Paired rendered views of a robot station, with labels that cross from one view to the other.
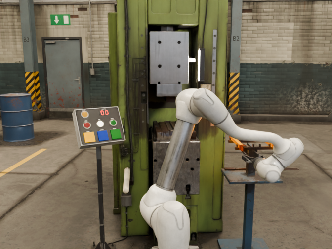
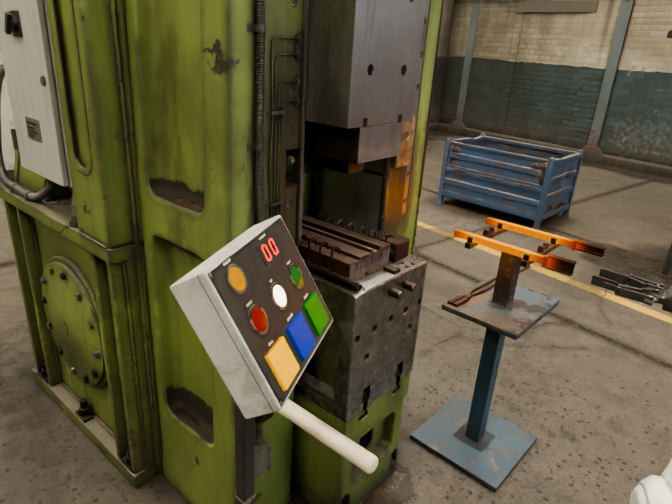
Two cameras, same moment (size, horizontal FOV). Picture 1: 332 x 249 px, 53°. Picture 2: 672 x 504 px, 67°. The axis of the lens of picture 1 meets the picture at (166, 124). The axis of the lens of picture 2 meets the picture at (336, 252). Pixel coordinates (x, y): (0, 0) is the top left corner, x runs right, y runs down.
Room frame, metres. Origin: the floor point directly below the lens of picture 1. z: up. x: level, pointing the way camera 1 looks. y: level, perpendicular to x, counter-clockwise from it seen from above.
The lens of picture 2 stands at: (1.69, 1.05, 1.56)
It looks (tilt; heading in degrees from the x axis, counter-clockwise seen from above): 22 degrees down; 314
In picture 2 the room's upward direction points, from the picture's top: 4 degrees clockwise
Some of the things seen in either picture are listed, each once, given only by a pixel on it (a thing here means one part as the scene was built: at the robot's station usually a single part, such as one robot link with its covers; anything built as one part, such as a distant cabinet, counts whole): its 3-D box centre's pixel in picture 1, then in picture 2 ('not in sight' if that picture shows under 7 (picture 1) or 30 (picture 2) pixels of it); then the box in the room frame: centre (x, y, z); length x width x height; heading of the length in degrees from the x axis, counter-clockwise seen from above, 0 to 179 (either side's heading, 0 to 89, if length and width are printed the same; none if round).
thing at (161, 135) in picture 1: (166, 129); (318, 243); (2.80, -0.01, 0.96); 0.42 x 0.20 x 0.09; 5
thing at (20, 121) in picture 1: (17, 116); not in sight; (6.45, 2.94, 0.44); 0.59 x 0.59 x 0.88
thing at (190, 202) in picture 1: (172, 206); (318, 412); (2.82, -0.06, 0.23); 0.55 x 0.37 x 0.47; 5
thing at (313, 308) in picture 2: (115, 134); (314, 313); (2.40, 0.38, 1.01); 0.07 x 0.05 x 0.07; 120
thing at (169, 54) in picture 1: (172, 58); (338, 42); (2.81, -0.05, 1.56); 0.42 x 0.39 x 0.40; 5
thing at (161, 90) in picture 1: (166, 88); (324, 131); (2.80, -0.01, 1.32); 0.42 x 0.20 x 0.10; 5
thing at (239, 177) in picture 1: (250, 175); (501, 303); (2.45, -0.66, 0.67); 0.40 x 0.30 x 0.02; 93
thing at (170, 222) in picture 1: (172, 224); not in sight; (1.49, -0.03, 0.77); 0.18 x 0.16 x 0.22; 25
